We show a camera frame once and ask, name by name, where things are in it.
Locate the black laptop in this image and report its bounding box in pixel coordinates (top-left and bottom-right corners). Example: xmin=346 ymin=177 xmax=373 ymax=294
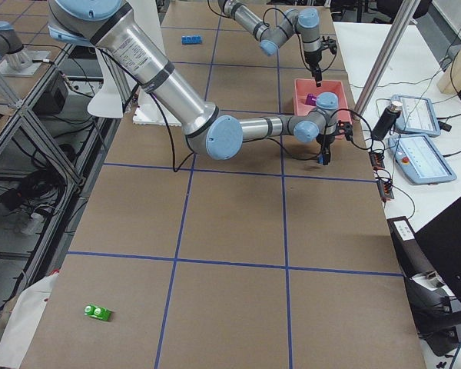
xmin=387 ymin=196 xmax=461 ymax=356

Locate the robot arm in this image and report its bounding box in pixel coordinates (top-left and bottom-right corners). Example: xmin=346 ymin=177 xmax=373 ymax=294
xmin=214 ymin=1 xmax=337 ymax=87
xmin=48 ymin=1 xmax=338 ymax=165

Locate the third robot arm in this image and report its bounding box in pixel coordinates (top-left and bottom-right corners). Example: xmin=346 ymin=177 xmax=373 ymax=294
xmin=0 ymin=21 xmax=51 ymax=77

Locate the black water bottle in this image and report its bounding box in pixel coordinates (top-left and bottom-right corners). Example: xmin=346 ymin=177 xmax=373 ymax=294
xmin=371 ymin=100 xmax=403 ymax=141

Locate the far teach pendant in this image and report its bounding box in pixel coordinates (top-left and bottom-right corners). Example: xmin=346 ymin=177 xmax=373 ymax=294
xmin=392 ymin=95 xmax=440 ymax=137

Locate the long blue four-stud block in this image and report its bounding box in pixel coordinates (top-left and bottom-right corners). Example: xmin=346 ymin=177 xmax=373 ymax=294
xmin=181 ymin=35 xmax=203 ymax=45

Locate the purple block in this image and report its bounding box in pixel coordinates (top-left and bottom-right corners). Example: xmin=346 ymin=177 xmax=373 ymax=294
xmin=304 ymin=94 xmax=317 ymax=106

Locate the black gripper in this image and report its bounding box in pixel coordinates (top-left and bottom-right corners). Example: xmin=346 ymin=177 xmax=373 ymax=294
xmin=319 ymin=134 xmax=335 ymax=165
xmin=303 ymin=49 xmax=323 ymax=85

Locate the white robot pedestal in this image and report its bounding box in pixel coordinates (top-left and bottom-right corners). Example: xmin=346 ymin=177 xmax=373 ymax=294
xmin=87 ymin=38 xmax=191 ymax=128

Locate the teach pendant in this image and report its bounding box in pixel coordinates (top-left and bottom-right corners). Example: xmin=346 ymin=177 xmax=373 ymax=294
xmin=388 ymin=134 xmax=457 ymax=185
xmin=392 ymin=95 xmax=440 ymax=137

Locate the pink plastic box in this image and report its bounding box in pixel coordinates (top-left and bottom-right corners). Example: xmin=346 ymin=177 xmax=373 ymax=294
xmin=293 ymin=78 xmax=352 ymax=143

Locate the green two-stud block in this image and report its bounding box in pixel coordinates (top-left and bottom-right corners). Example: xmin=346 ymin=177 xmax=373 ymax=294
xmin=84 ymin=304 xmax=111 ymax=321

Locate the near teach pendant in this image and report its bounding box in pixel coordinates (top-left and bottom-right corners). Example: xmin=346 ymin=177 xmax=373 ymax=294
xmin=388 ymin=134 xmax=457 ymax=185

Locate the aluminium frame post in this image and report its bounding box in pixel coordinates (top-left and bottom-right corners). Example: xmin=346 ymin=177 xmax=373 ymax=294
xmin=354 ymin=0 xmax=420 ymax=115

